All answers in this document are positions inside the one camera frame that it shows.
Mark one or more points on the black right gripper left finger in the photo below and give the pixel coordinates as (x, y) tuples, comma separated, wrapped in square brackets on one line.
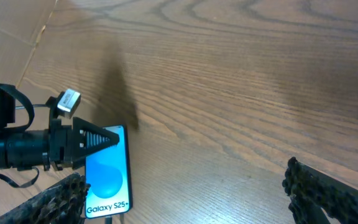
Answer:
[(62, 203)]

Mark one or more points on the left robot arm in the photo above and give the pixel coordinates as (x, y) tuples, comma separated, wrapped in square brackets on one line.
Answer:
[(21, 148)]

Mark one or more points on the blue Galaxy smartphone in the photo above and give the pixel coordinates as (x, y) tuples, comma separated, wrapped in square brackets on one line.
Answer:
[(109, 174)]

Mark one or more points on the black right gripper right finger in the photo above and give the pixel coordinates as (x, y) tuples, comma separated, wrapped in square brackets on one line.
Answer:
[(316, 197)]

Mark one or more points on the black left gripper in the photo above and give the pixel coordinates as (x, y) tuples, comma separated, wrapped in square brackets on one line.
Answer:
[(67, 146)]

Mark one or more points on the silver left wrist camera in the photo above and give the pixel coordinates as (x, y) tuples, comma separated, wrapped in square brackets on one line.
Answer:
[(68, 103)]

